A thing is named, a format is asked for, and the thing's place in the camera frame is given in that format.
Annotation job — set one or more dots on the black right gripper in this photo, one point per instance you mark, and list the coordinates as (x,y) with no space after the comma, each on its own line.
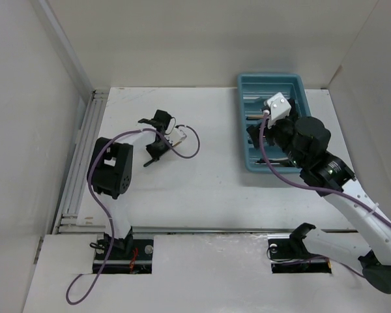
(290,120)

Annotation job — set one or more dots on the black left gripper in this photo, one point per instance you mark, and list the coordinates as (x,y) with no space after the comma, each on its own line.
(156,155)

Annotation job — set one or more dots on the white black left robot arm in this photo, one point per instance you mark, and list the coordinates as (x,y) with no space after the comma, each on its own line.
(113,172)

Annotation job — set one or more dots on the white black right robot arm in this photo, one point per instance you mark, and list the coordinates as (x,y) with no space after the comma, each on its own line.
(304,140)

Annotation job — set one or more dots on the blue plastic cutlery tray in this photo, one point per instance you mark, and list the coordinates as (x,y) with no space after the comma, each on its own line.
(253,90)

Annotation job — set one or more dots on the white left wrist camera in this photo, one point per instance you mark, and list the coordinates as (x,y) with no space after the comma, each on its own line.
(177,136)

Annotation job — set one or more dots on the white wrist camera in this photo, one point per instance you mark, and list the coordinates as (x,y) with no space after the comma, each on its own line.
(276,107)
(177,136)

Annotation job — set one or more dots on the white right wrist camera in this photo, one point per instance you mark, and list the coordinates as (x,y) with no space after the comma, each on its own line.
(276,107)

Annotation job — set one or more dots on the aluminium frame rail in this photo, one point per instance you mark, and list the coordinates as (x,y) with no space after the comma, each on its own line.
(74,186)

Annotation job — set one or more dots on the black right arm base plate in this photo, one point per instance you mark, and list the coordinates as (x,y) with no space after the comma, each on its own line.
(288,260)

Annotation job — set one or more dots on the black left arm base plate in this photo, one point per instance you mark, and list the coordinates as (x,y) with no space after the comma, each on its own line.
(135,259)

